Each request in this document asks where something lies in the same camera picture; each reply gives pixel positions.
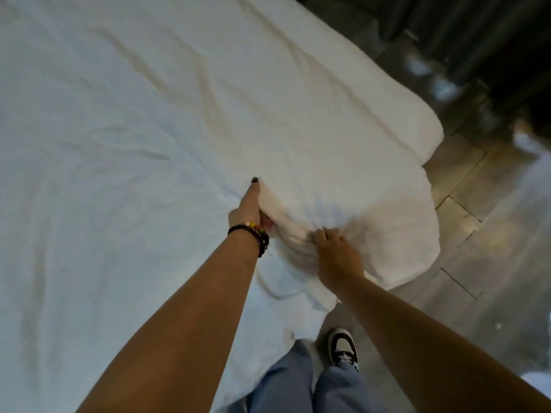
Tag person's right hand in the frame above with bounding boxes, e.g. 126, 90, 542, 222
314, 227, 365, 294

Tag person's left hand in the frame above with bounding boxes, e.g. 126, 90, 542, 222
228, 177, 275, 235

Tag white bed sheet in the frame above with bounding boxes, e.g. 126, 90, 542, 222
0, 0, 444, 413

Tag person's right forearm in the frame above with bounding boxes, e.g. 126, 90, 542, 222
333, 273, 551, 413

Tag person's left forearm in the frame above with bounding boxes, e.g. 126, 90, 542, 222
76, 230, 261, 413

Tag black and white sneaker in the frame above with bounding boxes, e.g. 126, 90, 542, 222
327, 328, 359, 372

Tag light blue jeans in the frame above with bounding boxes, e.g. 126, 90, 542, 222
227, 340, 388, 413

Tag dark curtain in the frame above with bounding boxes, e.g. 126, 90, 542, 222
375, 0, 551, 138

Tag black beaded bracelet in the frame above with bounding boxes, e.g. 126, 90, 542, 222
227, 222, 270, 258

